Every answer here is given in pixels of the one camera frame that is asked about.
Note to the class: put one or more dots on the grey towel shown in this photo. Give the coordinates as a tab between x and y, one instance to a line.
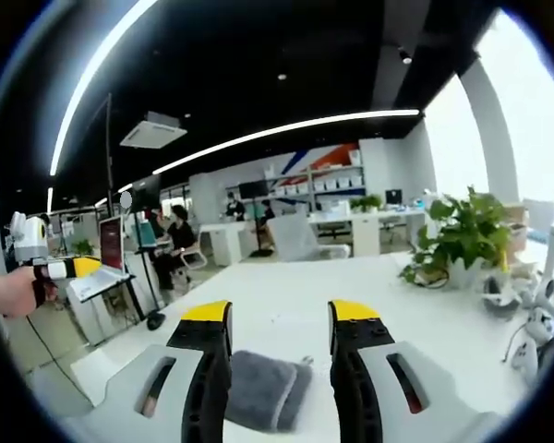
263	387

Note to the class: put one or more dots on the open laptop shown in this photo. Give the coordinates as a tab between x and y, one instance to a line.
106	258

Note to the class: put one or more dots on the person's left hand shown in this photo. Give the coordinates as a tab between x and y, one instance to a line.
9	290

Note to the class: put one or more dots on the white office chair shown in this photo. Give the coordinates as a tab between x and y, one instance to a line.
195	257

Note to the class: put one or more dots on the tall black pole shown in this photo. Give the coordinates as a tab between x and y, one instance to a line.
109	152

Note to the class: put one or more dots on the white panel chair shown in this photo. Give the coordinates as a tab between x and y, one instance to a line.
300	237

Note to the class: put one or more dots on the ceiling air conditioner unit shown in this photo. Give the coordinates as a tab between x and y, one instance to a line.
153	131

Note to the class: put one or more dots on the white headset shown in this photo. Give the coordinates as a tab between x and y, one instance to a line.
501	297

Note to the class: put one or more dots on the small green desk plants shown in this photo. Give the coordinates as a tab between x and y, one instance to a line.
367	203

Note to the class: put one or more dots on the white hand controller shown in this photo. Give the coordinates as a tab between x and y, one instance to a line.
526	353

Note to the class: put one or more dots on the long ceiling light strip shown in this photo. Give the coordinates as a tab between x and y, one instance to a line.
87	78
286	131

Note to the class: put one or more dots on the green potted plant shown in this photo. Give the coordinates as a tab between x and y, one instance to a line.
466	235

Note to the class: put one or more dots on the small black desk monitor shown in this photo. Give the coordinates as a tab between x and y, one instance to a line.
393	196

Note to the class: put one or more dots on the white storage shelf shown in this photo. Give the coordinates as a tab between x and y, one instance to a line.
318	182

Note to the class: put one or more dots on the ceiling spot lamp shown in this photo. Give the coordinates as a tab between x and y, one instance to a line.
405	55

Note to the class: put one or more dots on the black wall screen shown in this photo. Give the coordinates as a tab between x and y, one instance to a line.
253	190

